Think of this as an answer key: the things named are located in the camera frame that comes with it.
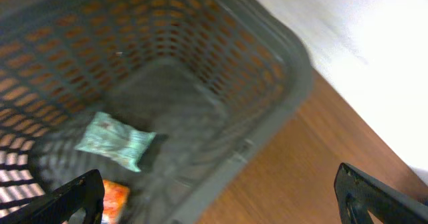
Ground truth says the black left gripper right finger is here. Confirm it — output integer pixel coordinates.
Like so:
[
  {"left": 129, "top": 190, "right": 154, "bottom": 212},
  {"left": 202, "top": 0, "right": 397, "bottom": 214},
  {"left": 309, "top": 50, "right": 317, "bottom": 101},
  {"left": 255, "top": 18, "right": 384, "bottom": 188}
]
[{"left": 334, "top": 162, "right": 427, "bottom": 224}]

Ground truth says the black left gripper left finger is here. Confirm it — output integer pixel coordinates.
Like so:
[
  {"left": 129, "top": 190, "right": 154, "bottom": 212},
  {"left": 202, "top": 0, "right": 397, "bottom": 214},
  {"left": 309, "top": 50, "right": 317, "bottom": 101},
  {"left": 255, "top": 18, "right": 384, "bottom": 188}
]
[{"left": 1, "top": 169, "right": 105, "bottom": 224}]

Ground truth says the orange tissue packet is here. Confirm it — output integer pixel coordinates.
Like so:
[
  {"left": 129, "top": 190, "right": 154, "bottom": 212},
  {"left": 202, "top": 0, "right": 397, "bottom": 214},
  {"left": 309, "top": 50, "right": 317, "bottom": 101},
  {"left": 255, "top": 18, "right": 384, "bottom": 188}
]
[{"left": 101, "top": 179, "right": 130, "bottom": 224}]

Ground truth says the mint green wipes packet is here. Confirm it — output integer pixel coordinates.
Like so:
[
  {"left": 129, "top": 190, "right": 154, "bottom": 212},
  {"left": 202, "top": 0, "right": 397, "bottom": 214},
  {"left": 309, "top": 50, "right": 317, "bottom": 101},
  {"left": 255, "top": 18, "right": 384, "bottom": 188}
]
[{"left": 74, "top": 112, "right": 156, "bottom": 173}]

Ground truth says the grey plastic mesh basket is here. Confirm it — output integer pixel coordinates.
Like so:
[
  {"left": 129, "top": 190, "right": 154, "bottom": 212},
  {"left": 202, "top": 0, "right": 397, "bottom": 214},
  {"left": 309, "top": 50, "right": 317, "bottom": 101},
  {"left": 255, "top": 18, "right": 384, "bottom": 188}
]
[{"left": 1, "top": 0, "right": 312, "bottom": 224}]

